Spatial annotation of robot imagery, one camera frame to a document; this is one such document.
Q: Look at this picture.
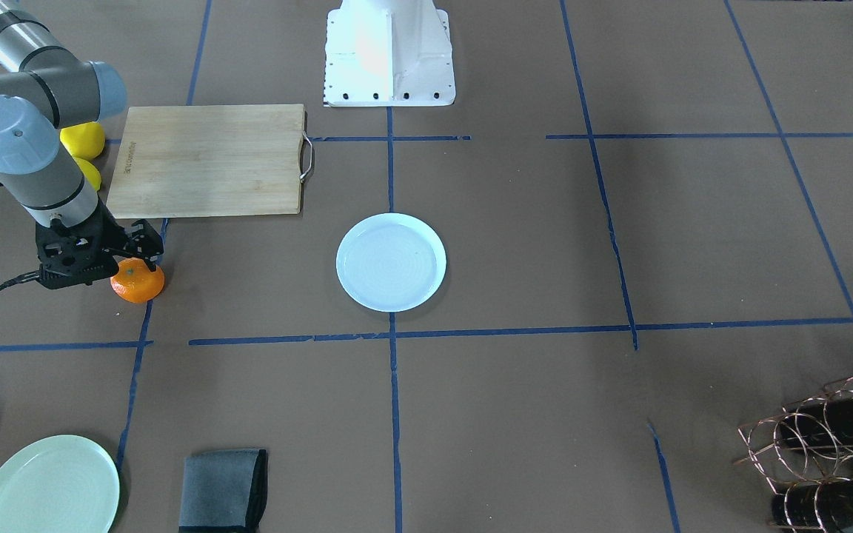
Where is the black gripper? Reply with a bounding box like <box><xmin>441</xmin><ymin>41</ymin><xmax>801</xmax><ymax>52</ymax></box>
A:
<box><xmin>35</xmin><ymin>208</ymin><xmax>164</xmax><ymax>271</ymax></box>

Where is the orange mandarin fruit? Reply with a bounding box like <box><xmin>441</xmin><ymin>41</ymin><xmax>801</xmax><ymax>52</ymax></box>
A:
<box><xmin>110</xmin><ymin>258</ymin><xmax>166</xmax><ymax>304</ymax></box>

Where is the light blue plate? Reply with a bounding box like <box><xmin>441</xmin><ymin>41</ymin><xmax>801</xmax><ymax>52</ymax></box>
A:
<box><xmin>335</xmin><ymin>212</ymin><xmax>448</xmax><ymax>312</ymax></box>

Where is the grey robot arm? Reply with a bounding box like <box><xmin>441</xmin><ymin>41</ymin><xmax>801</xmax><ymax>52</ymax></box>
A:
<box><xmin>0</xmin><ymin>1</ymin><xmax>164</xmax><ymax>288</ymax></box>

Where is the pale green plate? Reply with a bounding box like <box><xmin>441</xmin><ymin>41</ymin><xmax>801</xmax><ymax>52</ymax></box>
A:
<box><xmin>0</xmin><ymin>435</ymin><xmax>121</xmax><ymax>532</ymax></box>

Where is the lower yellow lemon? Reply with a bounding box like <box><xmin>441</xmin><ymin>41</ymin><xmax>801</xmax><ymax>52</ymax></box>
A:
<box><xmin>74</xmin><ymin>156</ymin><xmax>104</xmax><ymax>192</ymax></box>

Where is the yellow lemon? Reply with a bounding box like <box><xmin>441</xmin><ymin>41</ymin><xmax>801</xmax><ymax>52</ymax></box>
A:
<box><xmin>58</xmin><ymin>121</ymin><xmax>106</xmax><ymax>161</ymax></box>
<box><xmin>74</xmin><ymin>156</ymin><xmax>104</xmax><ymax>192</ymax></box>

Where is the bamboo cutting board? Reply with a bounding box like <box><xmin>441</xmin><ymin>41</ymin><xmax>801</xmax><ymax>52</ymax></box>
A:
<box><xmin>105</xmin><ymin>104</ymin><xmax>312</xmax><ymax>219</ymax></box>

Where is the upper yellow lemon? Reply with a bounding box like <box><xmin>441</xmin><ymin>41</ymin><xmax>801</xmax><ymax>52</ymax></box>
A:
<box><xmin>58</xmin><ymin>121</ymin><xmax>106</xmax><ymax>161</ymax></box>

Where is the folded grey cloth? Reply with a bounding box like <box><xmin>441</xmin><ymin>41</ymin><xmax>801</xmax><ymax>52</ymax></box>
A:
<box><xmin>177</xmin><ymin>448</ymin><xmax>270</xmax><ymax>532</ymax></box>

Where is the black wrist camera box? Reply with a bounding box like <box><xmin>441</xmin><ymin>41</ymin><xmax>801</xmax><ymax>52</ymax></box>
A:
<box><xmin>36</xmin><ymin>258</ymin><xmax>119</xmax><ymax>290</ymax></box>

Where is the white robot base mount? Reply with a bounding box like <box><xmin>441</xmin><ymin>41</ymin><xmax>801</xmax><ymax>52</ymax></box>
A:
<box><xmin>323</xmin><ymin>1</ymin><xmax>457</xmax><ymax>107</ymax></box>

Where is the copper wire bottle rack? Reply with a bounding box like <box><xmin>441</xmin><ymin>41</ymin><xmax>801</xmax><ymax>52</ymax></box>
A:
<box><xmin>737</xmin><ymin>377</ymin><xmax>853</xmax><ymax>532</ymax></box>

